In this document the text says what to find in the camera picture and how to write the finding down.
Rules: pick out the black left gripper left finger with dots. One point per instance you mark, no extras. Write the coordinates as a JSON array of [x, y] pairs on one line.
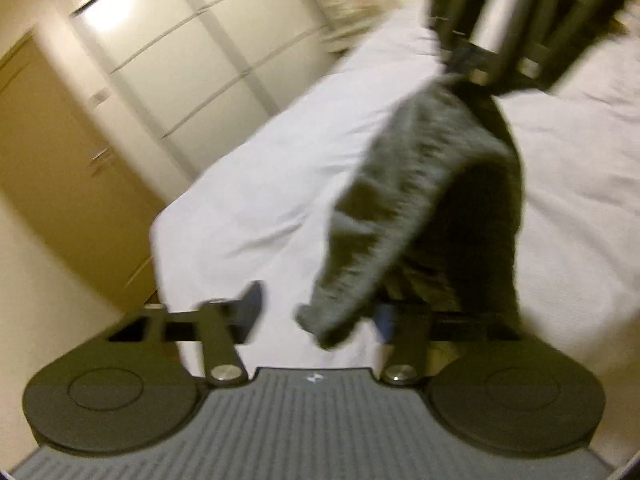
[[219, 326]]

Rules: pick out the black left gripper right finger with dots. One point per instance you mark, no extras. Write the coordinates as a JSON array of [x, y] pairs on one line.
[[404, 330]]

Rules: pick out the grey checked garment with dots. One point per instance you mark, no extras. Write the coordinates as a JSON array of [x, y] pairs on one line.
[[436, 204]]

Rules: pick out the white bed duvet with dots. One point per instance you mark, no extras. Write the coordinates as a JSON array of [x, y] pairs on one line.
[[261, 212]]

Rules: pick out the brown wooden door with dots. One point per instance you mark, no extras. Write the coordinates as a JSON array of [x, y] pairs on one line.
[[69, 185]]

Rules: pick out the white sliding wardrobe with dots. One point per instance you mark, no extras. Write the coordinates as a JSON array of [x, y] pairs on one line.
[[204, 75]]

